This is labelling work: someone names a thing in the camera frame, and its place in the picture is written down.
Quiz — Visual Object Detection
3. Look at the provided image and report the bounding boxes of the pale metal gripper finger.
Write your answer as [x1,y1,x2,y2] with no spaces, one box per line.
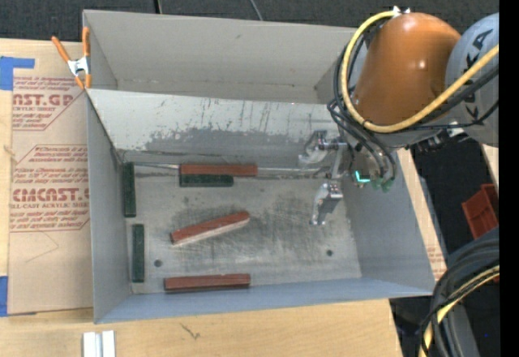
[298,129,342,166]
[309,180,345,226]

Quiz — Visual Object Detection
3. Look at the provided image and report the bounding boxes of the grey metal bin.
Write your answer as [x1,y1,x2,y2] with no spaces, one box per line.
[82,9,437,325]

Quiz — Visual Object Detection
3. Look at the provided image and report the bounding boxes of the red-brown flat block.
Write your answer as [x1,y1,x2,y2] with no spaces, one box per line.
[179,162,260,179]
[163,273,252,293]
[169,210,251,247]

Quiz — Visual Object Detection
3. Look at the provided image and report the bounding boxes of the dark green flat block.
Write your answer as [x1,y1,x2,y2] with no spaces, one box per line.
[178,174,235,188]
[122,161,138,218]
[131,223,146,284]

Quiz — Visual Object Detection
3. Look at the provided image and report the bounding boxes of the brown cardboard board red print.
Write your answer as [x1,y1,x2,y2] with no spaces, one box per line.
[0,37,449,316]

